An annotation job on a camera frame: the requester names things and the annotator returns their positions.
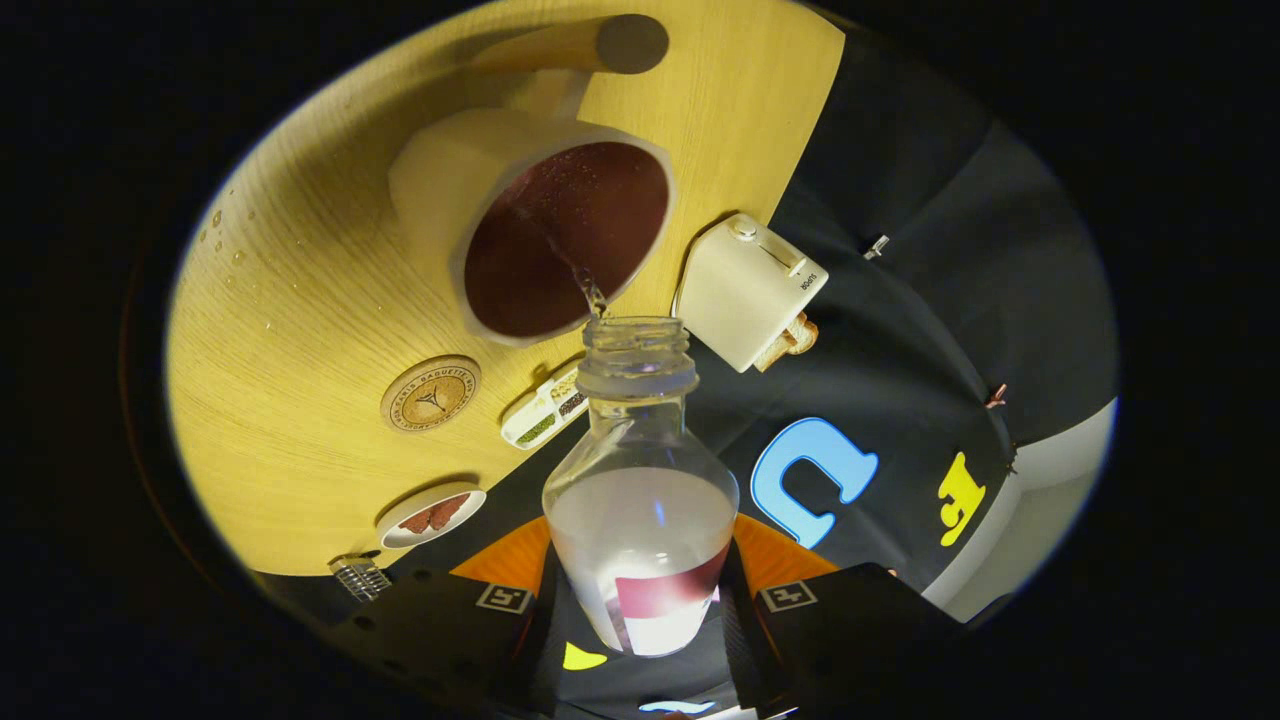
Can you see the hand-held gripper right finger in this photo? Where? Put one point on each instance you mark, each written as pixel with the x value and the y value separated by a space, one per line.
pixel 850 630

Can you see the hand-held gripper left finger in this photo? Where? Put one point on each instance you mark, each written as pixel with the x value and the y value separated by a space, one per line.
pixel 440 630

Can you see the clear plastic juice bottle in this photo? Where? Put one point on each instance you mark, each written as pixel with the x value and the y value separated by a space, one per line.
pixel 640 520

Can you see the round wooden coaster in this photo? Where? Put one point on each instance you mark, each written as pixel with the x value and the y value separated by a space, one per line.
pixel 430 395

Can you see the brown meat piece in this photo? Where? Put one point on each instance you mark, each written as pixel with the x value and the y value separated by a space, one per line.
pixel 415 520
pixel 450 510

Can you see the round white plate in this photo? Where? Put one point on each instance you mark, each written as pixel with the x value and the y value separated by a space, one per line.
pixel 470 498

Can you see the white divided snack tray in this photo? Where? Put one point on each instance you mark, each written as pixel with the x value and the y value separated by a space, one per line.
pixel 540 422

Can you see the copper cloth clip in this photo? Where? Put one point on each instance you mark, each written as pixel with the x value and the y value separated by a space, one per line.
pixel 996 397

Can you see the toast slice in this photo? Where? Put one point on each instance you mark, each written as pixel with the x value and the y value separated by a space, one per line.
pixel 772 355
pixel 800 335

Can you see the black backdrop cloth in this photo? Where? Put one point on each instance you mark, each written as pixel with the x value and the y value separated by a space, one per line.
pixel 900 300

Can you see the white toaster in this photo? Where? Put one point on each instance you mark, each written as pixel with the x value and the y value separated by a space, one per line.
pixel 740 295

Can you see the wooden table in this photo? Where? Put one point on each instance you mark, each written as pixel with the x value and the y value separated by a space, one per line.
pixel 300 300

